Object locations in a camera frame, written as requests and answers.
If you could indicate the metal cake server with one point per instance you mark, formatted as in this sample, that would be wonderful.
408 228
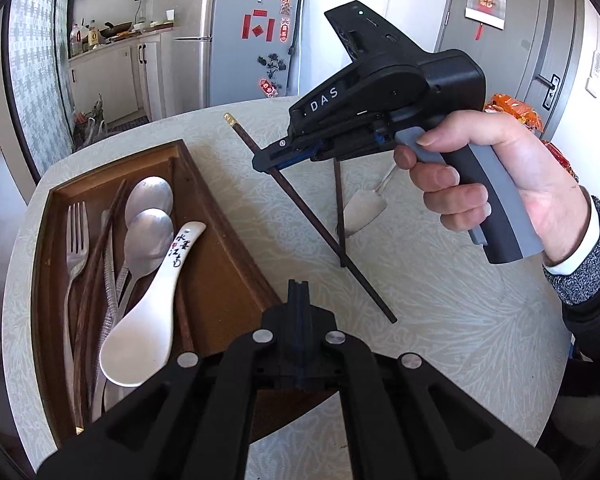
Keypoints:
362 210

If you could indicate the silver refrigerator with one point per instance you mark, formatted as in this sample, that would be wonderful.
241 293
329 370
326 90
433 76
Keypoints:
230 35

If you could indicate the person's right forearm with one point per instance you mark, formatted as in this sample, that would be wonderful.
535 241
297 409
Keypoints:
590 260

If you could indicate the white kitchen cabinet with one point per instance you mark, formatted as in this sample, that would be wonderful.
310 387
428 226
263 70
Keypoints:
120 75

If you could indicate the wooden utensil tray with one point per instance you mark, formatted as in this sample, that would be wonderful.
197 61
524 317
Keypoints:
215 260

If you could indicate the patterned sliding door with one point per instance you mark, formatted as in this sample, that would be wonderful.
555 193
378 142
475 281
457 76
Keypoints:
35 60

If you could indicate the person's right hand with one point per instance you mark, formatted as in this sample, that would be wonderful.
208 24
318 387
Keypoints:
535 175

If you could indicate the cream patterned tablecloth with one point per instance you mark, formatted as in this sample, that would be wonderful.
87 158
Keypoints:
430 320

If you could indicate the white wall switch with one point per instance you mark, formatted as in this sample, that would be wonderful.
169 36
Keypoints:
595 75

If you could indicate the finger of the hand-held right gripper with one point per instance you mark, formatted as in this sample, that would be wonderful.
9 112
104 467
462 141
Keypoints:
280 152

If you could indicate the white ceramic spoon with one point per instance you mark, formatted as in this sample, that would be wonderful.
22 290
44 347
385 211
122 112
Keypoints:
140 330

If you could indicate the metal fork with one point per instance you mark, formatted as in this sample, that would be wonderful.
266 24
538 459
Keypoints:
77 240

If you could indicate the metal spoon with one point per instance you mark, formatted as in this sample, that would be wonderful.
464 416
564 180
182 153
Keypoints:
150 195
147 240

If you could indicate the gold-tipped dark wooden chopstick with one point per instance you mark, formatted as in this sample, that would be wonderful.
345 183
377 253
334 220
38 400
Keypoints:
320 230

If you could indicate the oil bottle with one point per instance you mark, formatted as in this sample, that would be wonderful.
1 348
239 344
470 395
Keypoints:
93 37

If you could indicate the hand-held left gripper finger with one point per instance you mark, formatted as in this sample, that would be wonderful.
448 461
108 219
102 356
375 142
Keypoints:
293 320
305 320

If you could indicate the red hanging calendar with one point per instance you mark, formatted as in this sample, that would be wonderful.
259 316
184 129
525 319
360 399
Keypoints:
486 7

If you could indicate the black wok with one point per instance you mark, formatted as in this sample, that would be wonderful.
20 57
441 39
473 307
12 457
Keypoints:
116 30

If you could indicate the grey door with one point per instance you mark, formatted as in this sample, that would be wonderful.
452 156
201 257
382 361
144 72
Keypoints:
525 45

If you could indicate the red snack packet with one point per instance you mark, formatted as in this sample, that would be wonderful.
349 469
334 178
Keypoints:
562 160

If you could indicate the orange snack packet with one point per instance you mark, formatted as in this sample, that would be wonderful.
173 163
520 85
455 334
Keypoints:
515 110

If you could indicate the group of fridge magnets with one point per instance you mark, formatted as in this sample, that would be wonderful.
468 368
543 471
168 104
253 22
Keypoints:
260 27

